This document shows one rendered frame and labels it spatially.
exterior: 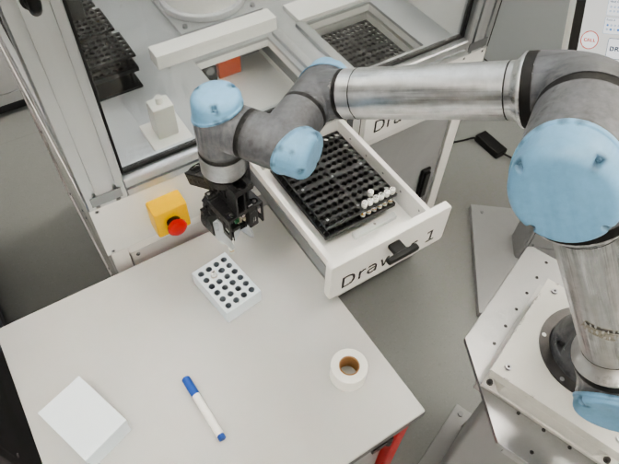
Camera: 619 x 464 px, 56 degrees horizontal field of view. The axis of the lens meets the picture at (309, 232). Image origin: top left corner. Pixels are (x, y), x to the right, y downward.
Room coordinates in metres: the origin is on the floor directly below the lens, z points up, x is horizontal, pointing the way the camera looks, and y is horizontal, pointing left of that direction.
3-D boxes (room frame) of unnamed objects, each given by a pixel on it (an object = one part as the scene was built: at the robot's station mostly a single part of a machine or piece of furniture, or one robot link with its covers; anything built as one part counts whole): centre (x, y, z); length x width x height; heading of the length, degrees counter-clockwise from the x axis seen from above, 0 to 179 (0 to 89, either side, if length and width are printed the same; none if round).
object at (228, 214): (0.63, 0.14, 1.06); 0.09 x 0.08 x 0.12; 43
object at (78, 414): (0.33, 0.37, 0.79); 0.13 x 0.09 x 0.05; 54
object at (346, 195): (0.83, -0.04, 0.87); 0.22 x 0.18 x 0.06; 35
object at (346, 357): (0.45, -0.08, 0.78); 0.07 x 0.07 x 0.04
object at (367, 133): (1.11, -0.23, 0.87); 0.29 x 0.02 x 0.11; 125
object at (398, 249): (0.64, -0.17, 0.91); 0.07 x 0.04 x 0.01; 125
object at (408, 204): (0.84, -0.04, 0.86); 0.40 x 0.26 x 0.06; 35
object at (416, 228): (0.67, -0.16, 0.87); 0.29 x 0.02 x 0.11; 125
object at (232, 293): (0.62, 0.17, 0.78); 0.12 x 0.08 x 0.04; 43
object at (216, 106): (0.64, 0.14, 1.22); 0.09 x 0.08 x 0.11; 66
